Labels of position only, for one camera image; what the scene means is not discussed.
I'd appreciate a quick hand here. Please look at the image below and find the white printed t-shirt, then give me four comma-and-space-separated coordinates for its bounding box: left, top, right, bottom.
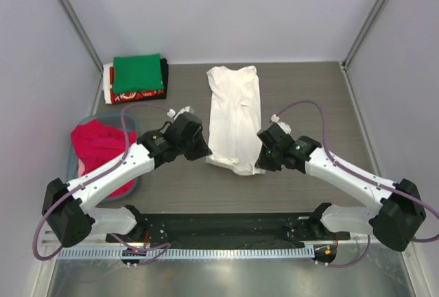
206, 66, 265, 176

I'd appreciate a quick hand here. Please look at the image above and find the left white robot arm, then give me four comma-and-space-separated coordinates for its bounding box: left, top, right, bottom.
42, 112, 211, 248

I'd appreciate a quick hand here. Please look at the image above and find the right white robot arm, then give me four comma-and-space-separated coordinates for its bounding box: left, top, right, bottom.
256, 122, 426, 252

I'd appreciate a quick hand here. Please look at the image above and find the grey laundry basket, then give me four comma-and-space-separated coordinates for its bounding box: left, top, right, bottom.
67, 112, 140, 203

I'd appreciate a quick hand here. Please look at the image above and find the folded red printed t-shirt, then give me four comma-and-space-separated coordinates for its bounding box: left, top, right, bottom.
110, 67, 157, 105

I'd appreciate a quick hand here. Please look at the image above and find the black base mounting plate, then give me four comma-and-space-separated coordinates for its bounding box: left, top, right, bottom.
121, 213, 351, 250

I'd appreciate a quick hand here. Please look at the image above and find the folded white t-shirt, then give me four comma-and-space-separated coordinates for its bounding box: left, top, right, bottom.
102, 62, 113, 105

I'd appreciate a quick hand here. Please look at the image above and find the slotted grey cable duct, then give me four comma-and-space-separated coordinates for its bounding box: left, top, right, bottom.
58, 245, 315, 260

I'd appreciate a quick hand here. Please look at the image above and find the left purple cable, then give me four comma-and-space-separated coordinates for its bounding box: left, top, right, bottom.
32, 104, 172, 268

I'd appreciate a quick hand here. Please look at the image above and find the aluminium frame rail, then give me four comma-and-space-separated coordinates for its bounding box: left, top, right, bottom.
39, 222, 61, 247

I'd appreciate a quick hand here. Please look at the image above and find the right aluminium corner post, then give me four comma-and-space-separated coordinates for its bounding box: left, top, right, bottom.
341, 0, 388, 71

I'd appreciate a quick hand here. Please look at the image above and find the aluminium corner post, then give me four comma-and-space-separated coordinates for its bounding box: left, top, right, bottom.
57, 0, 103, 72
341, 0, 388, 71

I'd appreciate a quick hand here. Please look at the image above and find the left aluminium corner post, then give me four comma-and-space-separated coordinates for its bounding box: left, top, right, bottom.
57, 0, 103, 72

